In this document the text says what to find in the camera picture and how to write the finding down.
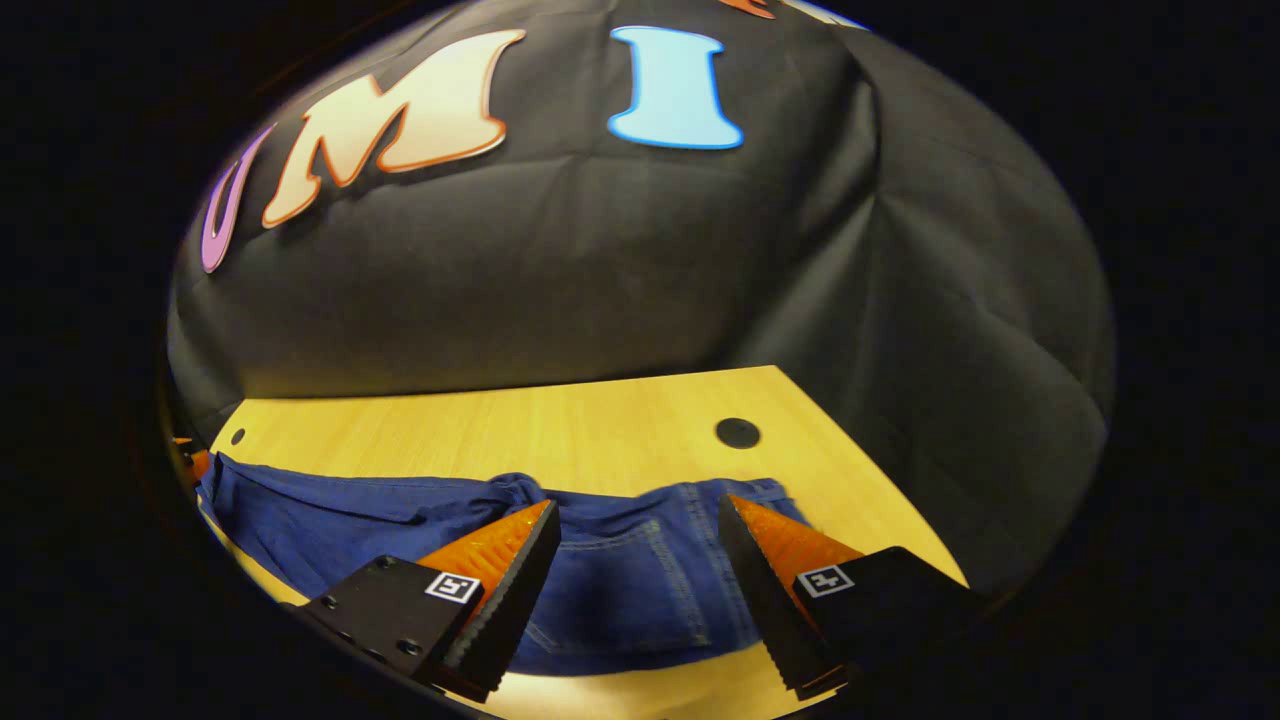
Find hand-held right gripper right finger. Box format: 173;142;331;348
716;492;988;699

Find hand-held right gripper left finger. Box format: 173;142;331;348
295;498;563;703

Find blue denim jeans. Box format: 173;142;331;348
195;452;816;677

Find black backdrop cloth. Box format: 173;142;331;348
165;0;1116;601

